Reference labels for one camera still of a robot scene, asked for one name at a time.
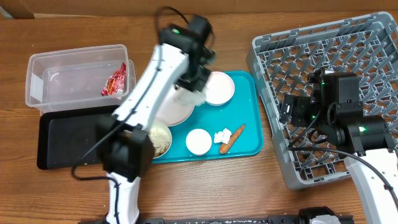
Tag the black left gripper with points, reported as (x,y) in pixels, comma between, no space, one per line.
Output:
(198,86)

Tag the clear plastic bin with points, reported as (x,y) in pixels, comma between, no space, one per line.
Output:
(74,78)

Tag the grey dishwasher rack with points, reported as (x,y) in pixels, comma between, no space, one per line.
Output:
(281,62)

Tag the red snack wrapper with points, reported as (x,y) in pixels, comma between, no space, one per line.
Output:
(115,84)

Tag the orange carrot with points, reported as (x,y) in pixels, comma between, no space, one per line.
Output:
(225,147)

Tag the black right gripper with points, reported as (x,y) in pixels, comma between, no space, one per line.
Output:
(299,107)

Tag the bowl of food scraps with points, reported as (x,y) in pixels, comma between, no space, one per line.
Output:
(161,138)

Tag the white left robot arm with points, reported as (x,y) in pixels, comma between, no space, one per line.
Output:
(124,146)

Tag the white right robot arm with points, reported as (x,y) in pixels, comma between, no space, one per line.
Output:
(333,121)

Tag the white paper cup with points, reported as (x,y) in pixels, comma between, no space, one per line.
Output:
(198,142)

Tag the large white napkin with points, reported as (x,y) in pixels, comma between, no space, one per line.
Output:
(186,97)

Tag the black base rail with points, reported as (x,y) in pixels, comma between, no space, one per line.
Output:
(304,216)

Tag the black tray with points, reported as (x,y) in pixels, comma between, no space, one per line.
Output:
(65,136)

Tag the teal plastic tray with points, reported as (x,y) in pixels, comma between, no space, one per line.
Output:
(242,109)

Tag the large pink plate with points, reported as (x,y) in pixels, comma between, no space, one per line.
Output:
(171,111)

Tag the small white tissue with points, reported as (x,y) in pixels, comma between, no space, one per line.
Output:
(222,137)

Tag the pink bowl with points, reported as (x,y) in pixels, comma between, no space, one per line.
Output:
(219,88)

